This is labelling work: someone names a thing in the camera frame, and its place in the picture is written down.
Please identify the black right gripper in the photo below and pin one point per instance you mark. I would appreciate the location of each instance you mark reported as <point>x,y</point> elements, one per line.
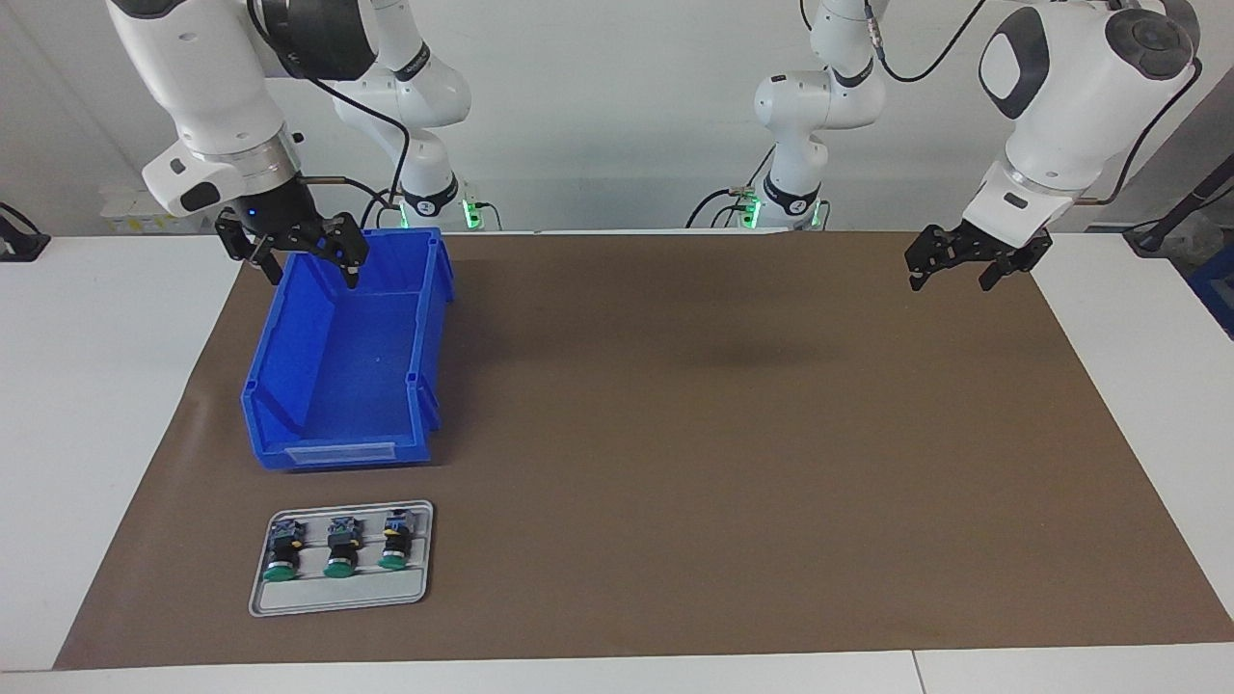
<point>280,217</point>

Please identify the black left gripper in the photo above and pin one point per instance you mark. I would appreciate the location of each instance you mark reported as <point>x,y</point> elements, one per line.
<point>983,246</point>

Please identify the green push button switch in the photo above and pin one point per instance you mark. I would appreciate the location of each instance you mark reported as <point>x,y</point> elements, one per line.
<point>342,549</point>
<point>283,554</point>
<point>395,542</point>

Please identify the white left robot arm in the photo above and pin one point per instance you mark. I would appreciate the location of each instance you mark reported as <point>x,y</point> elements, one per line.
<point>1060,96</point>

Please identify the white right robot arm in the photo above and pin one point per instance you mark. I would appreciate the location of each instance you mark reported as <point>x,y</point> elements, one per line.
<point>212,87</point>

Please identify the blue plastic storage bin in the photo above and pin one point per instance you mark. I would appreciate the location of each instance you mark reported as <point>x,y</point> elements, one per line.
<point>357,386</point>

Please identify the black stand pole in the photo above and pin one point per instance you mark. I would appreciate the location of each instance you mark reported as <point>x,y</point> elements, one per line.
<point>1186,207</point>

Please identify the blue crate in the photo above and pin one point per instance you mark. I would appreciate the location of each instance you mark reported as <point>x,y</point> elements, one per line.
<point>1217,289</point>

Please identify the grey metal tray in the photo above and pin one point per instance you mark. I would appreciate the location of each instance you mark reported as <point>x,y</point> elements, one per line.
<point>337,593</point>

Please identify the brown table mat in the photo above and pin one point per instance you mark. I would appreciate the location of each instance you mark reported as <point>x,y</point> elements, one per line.
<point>675,482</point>

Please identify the white wall socket box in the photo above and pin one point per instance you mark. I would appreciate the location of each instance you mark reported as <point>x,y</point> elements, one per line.
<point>125,207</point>

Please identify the black clamp mount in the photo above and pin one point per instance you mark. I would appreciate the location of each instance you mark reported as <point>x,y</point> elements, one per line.
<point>19,246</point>

